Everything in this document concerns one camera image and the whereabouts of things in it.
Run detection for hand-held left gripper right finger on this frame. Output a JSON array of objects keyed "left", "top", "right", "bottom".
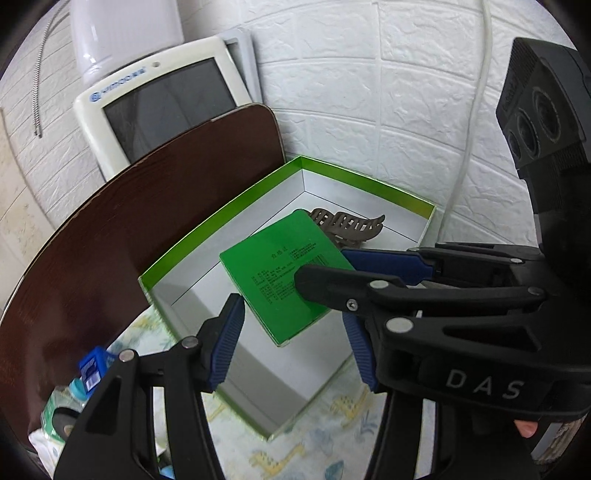
[{"left": 342, "top": 314, "right": 541, "bottom": 480}]

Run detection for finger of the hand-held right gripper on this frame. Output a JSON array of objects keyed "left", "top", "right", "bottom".
[
  {"left": 294, "top": 264, "right": 550, "bottom": 320},
  {"left": 344, "top": 246, "right": 546, "bottom": 287}
]

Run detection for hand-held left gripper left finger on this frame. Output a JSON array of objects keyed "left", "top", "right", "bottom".
[{"left": 54, "top": 294, "right": 246, "bottom": 480}]

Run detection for white and green cardboard box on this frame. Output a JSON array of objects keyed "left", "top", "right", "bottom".
[{"left": 139, "top": 155, "right": 437, "bottom": 439}]

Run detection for green medicine box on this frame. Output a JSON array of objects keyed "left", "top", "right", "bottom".
[{"left": 219, "top": 209, "right": 357, "bottom": 347}]

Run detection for brown hair claw clip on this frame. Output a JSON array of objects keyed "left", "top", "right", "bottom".
[{"left": 308, "top": 208, "right": 386, "bottom": 244}]

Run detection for small blue box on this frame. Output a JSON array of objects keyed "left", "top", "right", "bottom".
[{"left": 78, "top": 347, "right": 116, "bottom": 394}]

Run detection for clear plastic bottle blue cap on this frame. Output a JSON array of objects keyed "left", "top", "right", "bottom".
[{"left": 41, "top": 378, "right": 90, "bottom": 439}]

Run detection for dark brown wooden board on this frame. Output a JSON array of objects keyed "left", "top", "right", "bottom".
[{"left": 0, "top": 104, "right": 284, "bottom": 444}]

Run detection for white monitor device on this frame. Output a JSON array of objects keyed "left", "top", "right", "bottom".
[{"left": 74, "top": 36, "right": 252, "bottom": 182}]

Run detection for white appliance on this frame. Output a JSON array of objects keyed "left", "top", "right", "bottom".
[{"left": 68, "top": 0, "right": 185, "bottom": 86}]

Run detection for white cable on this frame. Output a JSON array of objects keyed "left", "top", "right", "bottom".
[{"left": 438, "top": 0, "right": 493, "bottom": 245}]

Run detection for grey frame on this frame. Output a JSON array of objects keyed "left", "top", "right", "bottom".
[{"left": 219, "top": 27, "right": 265, "bottom": 104}]

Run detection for metal flexible hose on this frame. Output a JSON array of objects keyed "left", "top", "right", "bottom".
[{"left": 31, "top": 0, "right": 70, "bottom": 137}]

